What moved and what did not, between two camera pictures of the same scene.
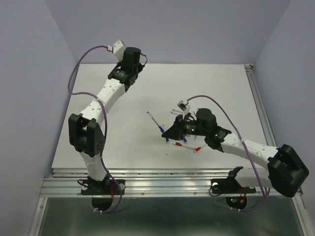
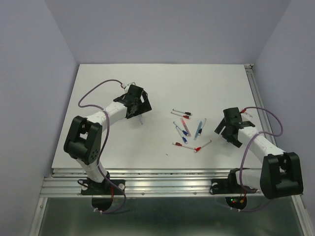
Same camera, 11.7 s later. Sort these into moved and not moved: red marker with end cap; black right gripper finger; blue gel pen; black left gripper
Moved: black right gripper finger; blue gel pen; black left gripper
Not moved: red marker with end cap
